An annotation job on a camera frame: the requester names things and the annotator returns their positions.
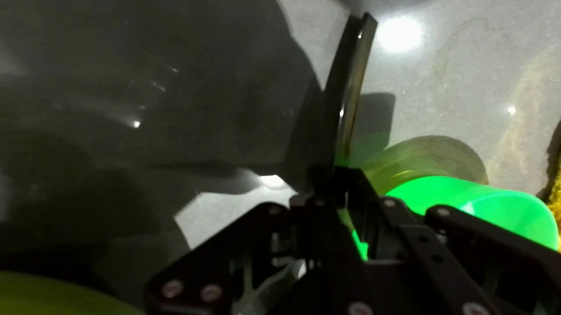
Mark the lime green bowl with beans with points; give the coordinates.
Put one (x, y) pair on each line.
(53, 294)

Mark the yellow knitted bag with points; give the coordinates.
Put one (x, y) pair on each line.
(555, 185)

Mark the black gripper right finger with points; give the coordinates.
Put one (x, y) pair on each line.
(457, 262)

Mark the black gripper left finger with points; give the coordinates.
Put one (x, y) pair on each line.
(234, 262)

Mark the black spoon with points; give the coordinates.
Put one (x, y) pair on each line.
(352, 87)

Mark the green plastic cup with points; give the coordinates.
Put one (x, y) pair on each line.
(467, 201)

